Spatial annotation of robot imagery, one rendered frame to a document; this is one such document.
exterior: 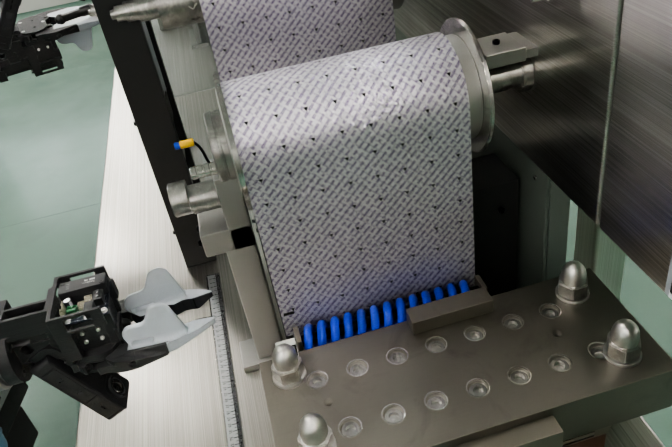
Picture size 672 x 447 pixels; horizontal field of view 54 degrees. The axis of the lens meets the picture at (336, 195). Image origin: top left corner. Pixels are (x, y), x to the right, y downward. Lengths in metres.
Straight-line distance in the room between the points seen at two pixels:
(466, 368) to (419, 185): 0.20
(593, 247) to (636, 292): 1.25
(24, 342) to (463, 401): 0.44
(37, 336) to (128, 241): 0.52
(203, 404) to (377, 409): 0.30
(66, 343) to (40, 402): 1.67
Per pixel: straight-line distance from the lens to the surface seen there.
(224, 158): 0.66
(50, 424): 2.30
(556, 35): 0.69
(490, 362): 0.72
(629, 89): 0.61
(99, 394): 0.78
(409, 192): 0.70
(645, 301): 2.31
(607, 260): 1.12
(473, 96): 0.68
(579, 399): 0.70
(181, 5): 0.87
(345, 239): 0.71
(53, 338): 0.74
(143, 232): 1.24
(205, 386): 0.93
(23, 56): 1.32
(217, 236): 0.77
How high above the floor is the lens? 1.57
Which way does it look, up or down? 34 degrees down
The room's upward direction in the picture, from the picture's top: 10 degrees counter-clockwise
